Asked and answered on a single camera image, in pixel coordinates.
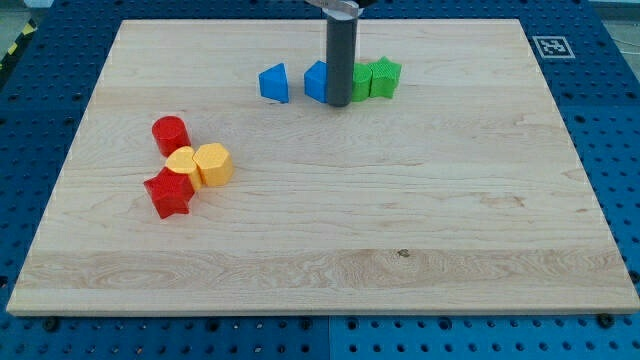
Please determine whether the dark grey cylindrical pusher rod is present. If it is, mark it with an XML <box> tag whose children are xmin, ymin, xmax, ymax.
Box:
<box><xmin>325</xmin><ymin>12</ymin><xmax>358</xmax><ymax>107</ymax></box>

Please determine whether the silver clamp on rod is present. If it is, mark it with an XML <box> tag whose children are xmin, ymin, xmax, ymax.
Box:
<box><xmin>305</xmin><ymin>0</ymin><xmax>363</xmax><ymax>18</ymax></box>

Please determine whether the green star block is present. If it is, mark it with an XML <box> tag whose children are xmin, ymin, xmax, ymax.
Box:
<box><xmin>368</xmin><ymin>56</ymin><xmax>402</xmax><ymax>99</ymax></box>

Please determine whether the red star block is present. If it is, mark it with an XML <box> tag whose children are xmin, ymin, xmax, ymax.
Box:
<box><xmin>144</xmin><ymin>167</ymin><xmax>195</xmax><ymax>219</ymax></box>

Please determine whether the blue cube block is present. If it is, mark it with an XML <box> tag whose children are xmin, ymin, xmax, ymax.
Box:
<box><xmin>304</xmin><ymin>61</ymin><xmax>327</xmax><ymax>103</ymax></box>

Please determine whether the blue triangular block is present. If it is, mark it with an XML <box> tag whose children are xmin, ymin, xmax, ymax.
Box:
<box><xmin>258</xmin><ymin>63</ymin><xmax>289</xmax><ymax>103</ymax></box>

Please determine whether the yellow hexagon block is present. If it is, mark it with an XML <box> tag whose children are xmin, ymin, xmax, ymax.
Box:
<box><xmin>193</xmin><ymin>143</ymin><xmax>234</xmax><ymax>187</ymax></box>

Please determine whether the red cylinder block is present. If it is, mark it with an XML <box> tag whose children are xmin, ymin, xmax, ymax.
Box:
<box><xmin>151</xmin><ymin>115</ymin><xmax>191</xmax><ymax>157</ymax></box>

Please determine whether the light wooden board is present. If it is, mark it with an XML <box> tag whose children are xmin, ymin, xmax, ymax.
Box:
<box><xmin>7</xmin><ymin>19</ymin><xmax>639</xmax><ymax>317</ymax></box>

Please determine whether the yellow heart block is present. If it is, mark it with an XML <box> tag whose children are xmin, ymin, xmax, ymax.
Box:
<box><xmin>165</xmin><ymin>146</ymin><xmax>202</xmax><ymax>191</ymax></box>

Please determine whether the white fiducial marker tag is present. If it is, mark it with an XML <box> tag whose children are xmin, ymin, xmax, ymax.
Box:
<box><xmin>532</xmin><ymin>35</ymin><xmax>575</xmax><ymax>59</ymax></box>

